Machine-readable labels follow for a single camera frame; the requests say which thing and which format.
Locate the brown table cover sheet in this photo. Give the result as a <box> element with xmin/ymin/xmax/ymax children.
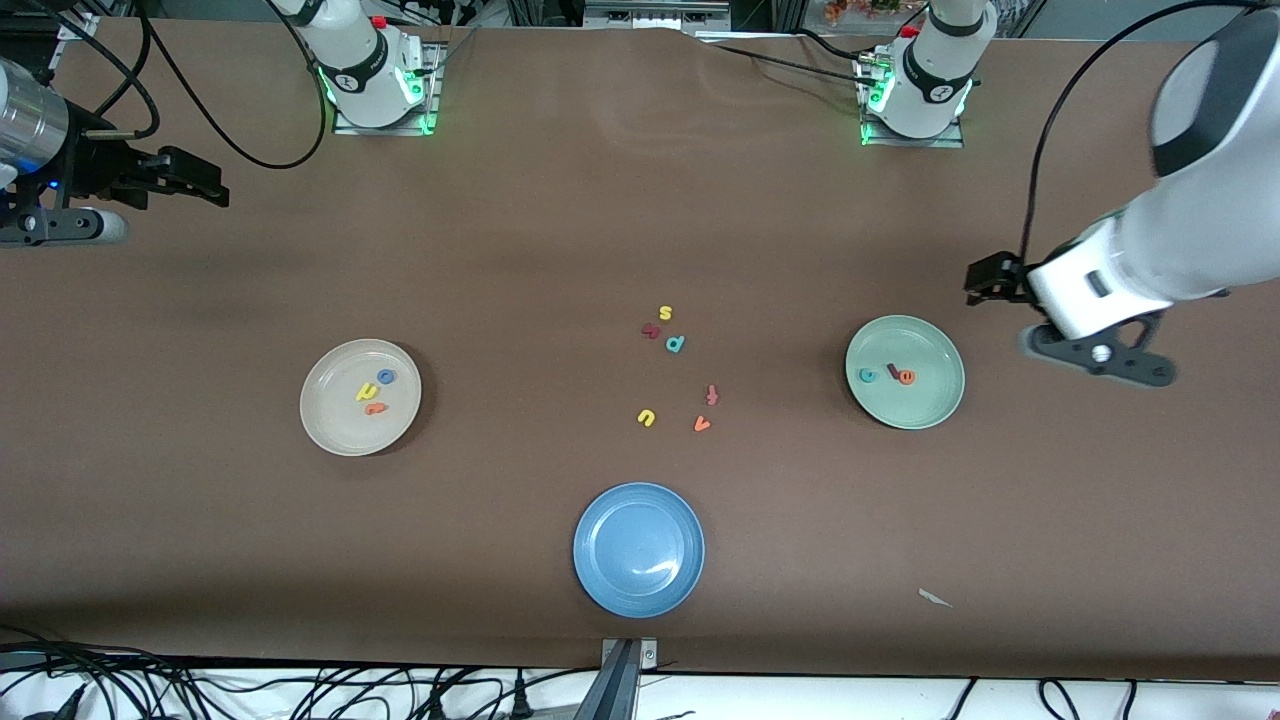
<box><xmin>0</xmin><ymin>18</ymin><xmax>1280</xmax><ymax>683</ymax></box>

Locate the green plate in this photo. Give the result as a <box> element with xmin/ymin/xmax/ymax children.
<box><xmin>845</xmin><ymin>314</ymin><xmax>967</xmax><ymax>431</ymax></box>

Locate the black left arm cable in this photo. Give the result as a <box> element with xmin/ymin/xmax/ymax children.
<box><xmin>1017</xmin><ymin>0</ymin><xmax>1262</xmax><ymax>264</ymax></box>

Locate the grey equipment box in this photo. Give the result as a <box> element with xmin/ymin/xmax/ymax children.
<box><xmin>583</xmin><ymin>0</ymin><xmax>732</xmax><ymax>31</ymax></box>

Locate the black base power cable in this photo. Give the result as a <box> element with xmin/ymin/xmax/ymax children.
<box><xmin>695</xmin><ymin>30</ymin><xmax>873</xmax><ymax>87</ymax></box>

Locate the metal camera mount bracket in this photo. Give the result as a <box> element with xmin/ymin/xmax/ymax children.
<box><xmin>575</xmin><ymin>637</ymin><xmax>660</xmax><ymax>720</ymax></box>

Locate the blue plate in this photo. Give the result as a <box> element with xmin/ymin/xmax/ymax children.
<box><xmin>572</xmin><ymin>482</ymin><xmax>706</xmax><ymax>619</ymax></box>

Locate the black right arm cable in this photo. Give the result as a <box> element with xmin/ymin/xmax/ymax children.
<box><xmin>20</xmin><ymin>0</ymin><xmax>332</xmax><ymax>172</ymax></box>

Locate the beige plate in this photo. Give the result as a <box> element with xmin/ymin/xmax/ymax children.
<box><xmin>299</xmin><ymin>338</ymin><xmax>423</xmax><ymax>458</ymax></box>

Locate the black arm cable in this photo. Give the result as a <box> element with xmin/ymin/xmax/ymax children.
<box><xmin>1017</xmin><ymin>0</ymin><xmax>1262</xmax><ymax>264</ymax></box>
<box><xmin>20</xmin><ymin>0</ymin><xmax>332</xmax><ymax>172</ymax></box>

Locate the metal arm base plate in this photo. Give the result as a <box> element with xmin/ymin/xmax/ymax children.
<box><xmin>858</xmin><ymin>55</ymin><xmax>967</xmax><ymax>150</ymax></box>
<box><xmin>332</xmin><ymin>40</ymin><xmax>446</xmax><ymax>137</ymax></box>

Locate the black cable tangle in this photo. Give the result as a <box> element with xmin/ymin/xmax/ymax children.
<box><xmin>0</xmin><ymin>625</ymin><xmax>603</xmax><ymax>720</ymax></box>

